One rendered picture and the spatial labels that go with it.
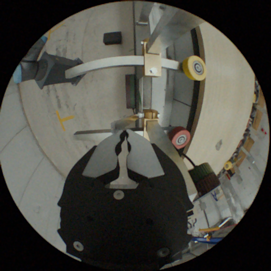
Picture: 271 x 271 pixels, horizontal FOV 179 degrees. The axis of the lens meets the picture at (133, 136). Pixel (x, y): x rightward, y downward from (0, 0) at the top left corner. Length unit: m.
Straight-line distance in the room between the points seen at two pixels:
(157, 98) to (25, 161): 2.82
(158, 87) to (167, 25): 0.42
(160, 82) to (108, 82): 0.75
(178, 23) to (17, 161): 2.75
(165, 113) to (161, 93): 0.14
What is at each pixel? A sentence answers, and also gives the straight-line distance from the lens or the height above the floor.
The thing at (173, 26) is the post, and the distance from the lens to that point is 0.16.
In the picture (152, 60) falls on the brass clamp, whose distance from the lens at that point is 0.28.
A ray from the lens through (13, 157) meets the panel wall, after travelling 2.64.
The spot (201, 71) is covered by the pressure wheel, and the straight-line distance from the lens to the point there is 0.32.
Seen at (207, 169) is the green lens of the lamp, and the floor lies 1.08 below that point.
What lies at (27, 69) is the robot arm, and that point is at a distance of 0.77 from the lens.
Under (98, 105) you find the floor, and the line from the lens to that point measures 1.22.
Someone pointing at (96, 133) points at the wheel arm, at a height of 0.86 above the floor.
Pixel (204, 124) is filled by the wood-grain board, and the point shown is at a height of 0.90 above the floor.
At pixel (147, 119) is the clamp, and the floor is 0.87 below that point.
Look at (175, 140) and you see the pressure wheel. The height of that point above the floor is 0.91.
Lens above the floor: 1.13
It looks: 57 degrees down
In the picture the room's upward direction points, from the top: 175 degrees clockwise
